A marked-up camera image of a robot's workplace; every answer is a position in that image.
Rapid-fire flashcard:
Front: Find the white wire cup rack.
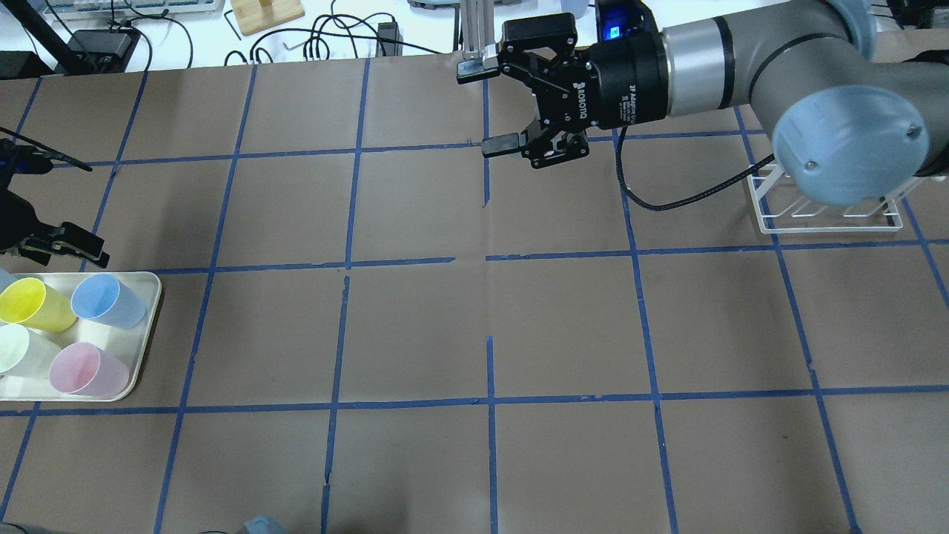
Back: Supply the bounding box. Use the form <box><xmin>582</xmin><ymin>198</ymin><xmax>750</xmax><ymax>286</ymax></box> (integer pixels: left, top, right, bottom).
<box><xmin>744</xmin><ymin>163</ymin><xmax>919</xmax><ymax>234</ymax></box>

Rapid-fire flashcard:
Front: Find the pink cup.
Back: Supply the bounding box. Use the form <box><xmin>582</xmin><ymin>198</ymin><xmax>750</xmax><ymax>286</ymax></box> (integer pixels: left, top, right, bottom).
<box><xmin>48</xmin><ymin>342</ymin><xmax>131</xmax><ymax>398</ymax></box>

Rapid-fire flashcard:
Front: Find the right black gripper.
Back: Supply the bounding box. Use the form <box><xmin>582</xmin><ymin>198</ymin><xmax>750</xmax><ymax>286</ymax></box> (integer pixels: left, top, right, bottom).
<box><xmin>457</xmin><ymin>13</ymin><xmax>670</xmax><ymax>169</ymax></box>

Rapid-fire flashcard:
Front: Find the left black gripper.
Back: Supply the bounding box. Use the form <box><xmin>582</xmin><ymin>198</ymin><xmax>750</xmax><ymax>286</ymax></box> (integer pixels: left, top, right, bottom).
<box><xmin>1</xmin><ymin>141</ymin><xmax>110</xmax><ymax>269</ymax></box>

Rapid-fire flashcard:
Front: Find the light blue cup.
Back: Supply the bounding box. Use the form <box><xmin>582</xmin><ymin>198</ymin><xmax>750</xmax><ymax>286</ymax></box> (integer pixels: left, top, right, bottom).
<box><xmin>70</xmin><ymin>274</ymin><xmax>147</xmax><ymax>330</ymax></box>
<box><xmin>0</xmin><ymin>269</ymin><xmax>18</xmax><ymax>293</ymax></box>

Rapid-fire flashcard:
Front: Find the yellow cup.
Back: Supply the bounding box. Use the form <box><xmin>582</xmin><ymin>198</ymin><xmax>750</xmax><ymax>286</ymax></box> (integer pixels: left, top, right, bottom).
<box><xmin>1</xmin><ymin>277</ymin><xmax>78</xmax><ymax>332</ymax></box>

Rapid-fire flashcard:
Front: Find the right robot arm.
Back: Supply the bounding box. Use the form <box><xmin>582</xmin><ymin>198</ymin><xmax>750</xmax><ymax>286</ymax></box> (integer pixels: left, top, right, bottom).
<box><xmin>457</xmin><ymin>1</ymin><xmax>948</xmax><ymax>206</ymax></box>

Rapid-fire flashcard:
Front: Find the cream white cup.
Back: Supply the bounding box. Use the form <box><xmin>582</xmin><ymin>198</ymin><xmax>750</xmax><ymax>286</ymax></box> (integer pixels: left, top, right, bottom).
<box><xmin>1</xmin><ymin>324</ymin><xmax>62</xmax><ymax>380</ymax></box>

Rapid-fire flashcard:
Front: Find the wooden stand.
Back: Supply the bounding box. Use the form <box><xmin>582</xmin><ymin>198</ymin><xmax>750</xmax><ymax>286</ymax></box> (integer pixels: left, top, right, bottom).
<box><xmin>228</xmin><ymin>0</ymin><xmax>305</xmax><ymax>36</ymax></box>

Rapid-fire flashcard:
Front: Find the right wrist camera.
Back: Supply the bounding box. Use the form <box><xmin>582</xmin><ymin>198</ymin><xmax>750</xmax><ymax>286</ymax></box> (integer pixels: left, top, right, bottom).
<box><xmin>593</xmin><ymin>0</ymin><xmax>657</xmax><ymax>42</ymax></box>

